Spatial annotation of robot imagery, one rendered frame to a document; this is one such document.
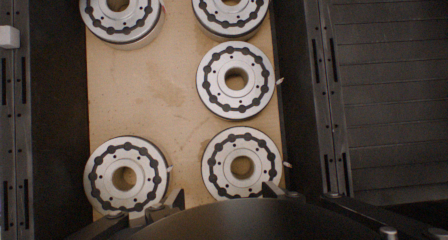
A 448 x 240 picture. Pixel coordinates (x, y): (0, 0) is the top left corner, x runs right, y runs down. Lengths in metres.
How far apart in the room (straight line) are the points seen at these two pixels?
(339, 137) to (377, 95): 0.16
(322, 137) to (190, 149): 0.17
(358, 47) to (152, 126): 0.32
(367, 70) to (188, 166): 0.29
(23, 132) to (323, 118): 0.28
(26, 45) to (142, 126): 0.15
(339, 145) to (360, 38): 0.20
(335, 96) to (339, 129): 0.03
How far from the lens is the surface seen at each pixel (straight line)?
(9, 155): 0.30
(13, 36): 0.30
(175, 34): 0.36
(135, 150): 0.31
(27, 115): 0.29
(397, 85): 0.43
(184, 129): 0.33
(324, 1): 0.28
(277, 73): 0.35
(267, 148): 0.30
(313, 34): 0.26
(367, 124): 0.39
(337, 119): 0.26
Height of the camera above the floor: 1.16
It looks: 85 degrees down
